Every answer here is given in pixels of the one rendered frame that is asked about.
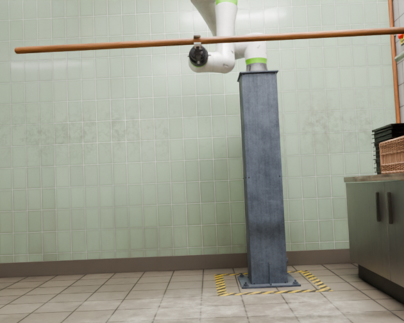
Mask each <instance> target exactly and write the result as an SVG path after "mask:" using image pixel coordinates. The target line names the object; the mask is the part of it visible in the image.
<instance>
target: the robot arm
mask: <svg viewBox="0 0 404 323"><path fill-rule="evenodd" d="M190 1H191V3H192V4H193V5H194V6H195V8H196V9H197V11H198V12H199V13H200V15H201V16H202V18H203V19H204V21H205V22H206V24H207V26H208V28H209V29H210V31H211V33H212V35H213V37H223V36H234V33H235V20H236V16H237V10H238V7H237V3H238V0H190ZM187 57H189V67H190V69H191V70H192V71H194V72H197V73H202V72H216V73H222V74H227V73H229V72H231V71H232V70H233V68H234V66H235V60H238V59H242V58H245V62H246V71H261V70H268V69H267V43H266V41H261V42H237V43H224V44H216V50H215V52H214V53H211V52H208V51H207V50H206V48H205V47H204V46H202V45H201V42H194V46H193V47H192V48H191V49H190V51H189V55H188V56H187ZM212 68H213V70H212Z"/></svg>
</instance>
